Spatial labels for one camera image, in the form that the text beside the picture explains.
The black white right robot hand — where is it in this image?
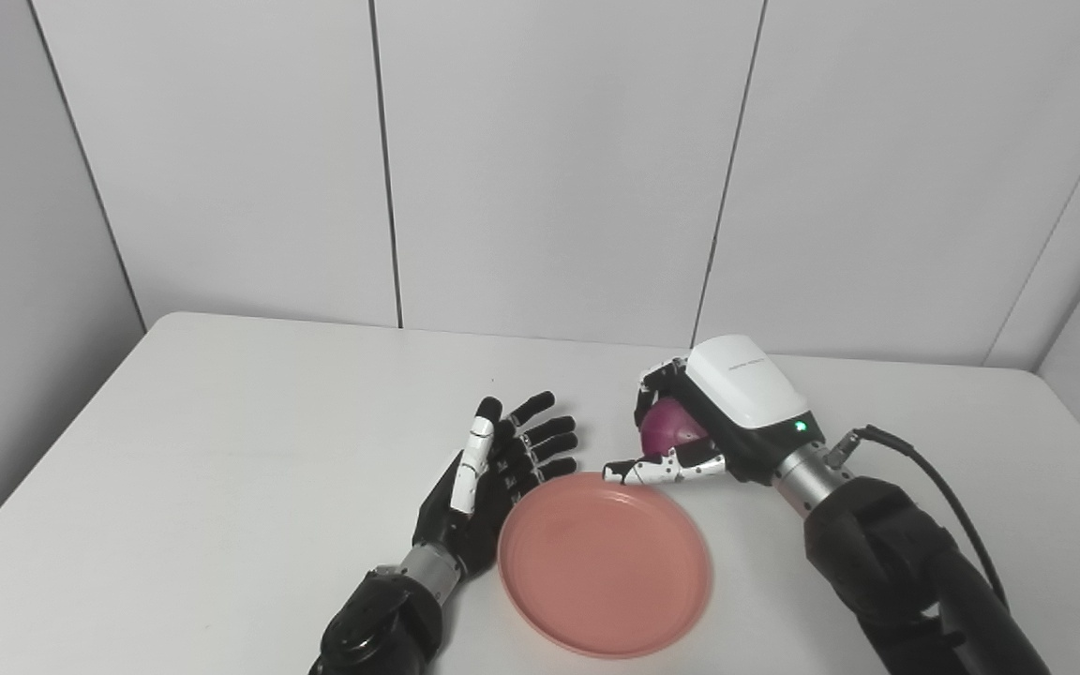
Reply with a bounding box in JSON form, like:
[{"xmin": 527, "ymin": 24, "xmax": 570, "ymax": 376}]
[{"xmin": 603, "ymin": 335, "xmax": 825, "ymax": 487}]

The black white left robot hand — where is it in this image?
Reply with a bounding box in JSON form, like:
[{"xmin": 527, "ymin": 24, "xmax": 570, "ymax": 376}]
[{"xmin": 412, "ymin": 392, "xmax": 579, "ymax": 576}]

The purple red onion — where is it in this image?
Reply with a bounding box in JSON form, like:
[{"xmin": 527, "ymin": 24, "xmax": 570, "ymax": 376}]
[{"xmin": 639, "ymin": 397, "xmax": 712, "ymax": 458}]

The pink round plate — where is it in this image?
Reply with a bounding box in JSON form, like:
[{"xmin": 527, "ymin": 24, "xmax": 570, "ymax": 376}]
[{"xmin": 498, "ymin": 472, "xmax": 713, "ymax": 658}]

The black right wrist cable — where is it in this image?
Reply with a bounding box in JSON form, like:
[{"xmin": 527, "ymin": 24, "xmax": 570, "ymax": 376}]
[{"xmin": 826, "ymin": 425, "xmax": 1011, "ymax": 612}]

